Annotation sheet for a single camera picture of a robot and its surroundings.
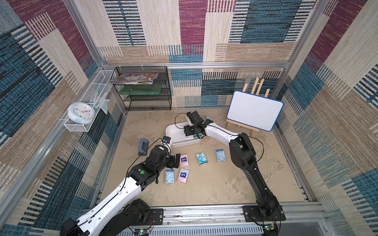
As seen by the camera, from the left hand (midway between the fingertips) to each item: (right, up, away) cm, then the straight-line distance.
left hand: (172, 151), depth 78 cm
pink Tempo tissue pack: (+6, -8, +11) cm, 15 cm away
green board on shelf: (-23, +37, +19) cm, 47 cm away
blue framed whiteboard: (+49, +23, +13) cm, 56 cm away
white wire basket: (-42, +27, 0) cm, 50 cm away
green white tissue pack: (+14, +7, +13) cm, 21 cm away
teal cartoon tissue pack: (+17, -7, +13) cm, 22 cm away
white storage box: (0, +9, +23) cm, 25 cm away
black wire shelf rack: (-25, +31, +41) cm, 57 cm away
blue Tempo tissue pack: (+5, -15, +6) cm, 17 cm away
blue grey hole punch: (-21, 0, +17) cm, 27 cm away
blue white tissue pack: (-2, -15, +6) cm, 16 cm away
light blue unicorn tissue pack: (+28, -4, +14) cm, 32 cm away
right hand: (+7, +11, +24) cm, 28 cm away
